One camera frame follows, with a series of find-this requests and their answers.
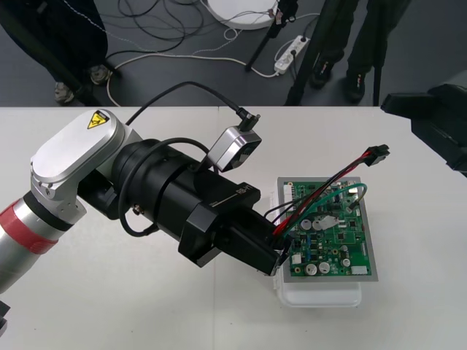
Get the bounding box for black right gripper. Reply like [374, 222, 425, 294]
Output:
[379, 83, 467, 173]

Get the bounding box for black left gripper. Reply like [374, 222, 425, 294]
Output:
[177, 173, 282, 277]

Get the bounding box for red black green cable bundle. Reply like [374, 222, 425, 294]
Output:
[264, 144, 390, 253]

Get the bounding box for milky plastic box with lid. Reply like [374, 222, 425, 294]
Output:
[269, 185, 363, 309]

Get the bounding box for person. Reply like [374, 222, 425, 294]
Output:
[309, 0, 387, 103]
[0, 0, 113, 106]

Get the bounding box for white power strip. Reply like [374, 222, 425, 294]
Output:
[274, 34, 312, 77]

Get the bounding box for white round base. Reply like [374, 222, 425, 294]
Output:
[207, 0, 279, 31]

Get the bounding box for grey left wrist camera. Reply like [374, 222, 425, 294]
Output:
[207, 125, 263, 174]

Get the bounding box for green circuit board grey frame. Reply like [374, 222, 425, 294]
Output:
[275, 176, 379, 284]

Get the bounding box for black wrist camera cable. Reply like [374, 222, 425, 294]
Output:
[119, 81, 262, 238]

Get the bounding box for white floor cable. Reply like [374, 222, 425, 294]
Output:
[107, 50, 279, 107]

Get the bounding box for black floor cables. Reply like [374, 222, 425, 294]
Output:
[87, 0, 234, 60]

